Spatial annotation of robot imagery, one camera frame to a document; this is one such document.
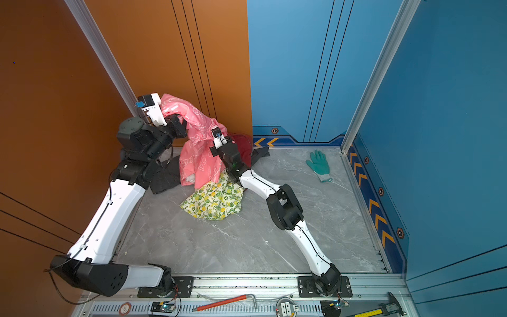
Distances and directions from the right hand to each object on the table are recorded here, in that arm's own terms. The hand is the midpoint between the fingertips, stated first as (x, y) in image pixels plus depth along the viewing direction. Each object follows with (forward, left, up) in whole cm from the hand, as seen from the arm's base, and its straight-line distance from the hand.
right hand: (213, 132), depth 89 cm
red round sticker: (-62, +27, -28) cm, 74 cm away
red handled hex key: (-61, -8, -29) cm, 68 cm away
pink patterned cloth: (-8, +9, -14) cm, 18 cm away
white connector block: (-63, -29, -22) cm, 73 cm away
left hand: (-15, +1, +22) cm, 27 cm away
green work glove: (+3, -55, -28) cm, 62 cm away
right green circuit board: (-61, -49, -29) cm, 83 cm away
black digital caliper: (-63, -64, -29) cm, 94 cm away
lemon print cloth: (-23, -1, -21) cm, 31 cm away
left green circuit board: (-62, +15, -30) cm, 70 cm away
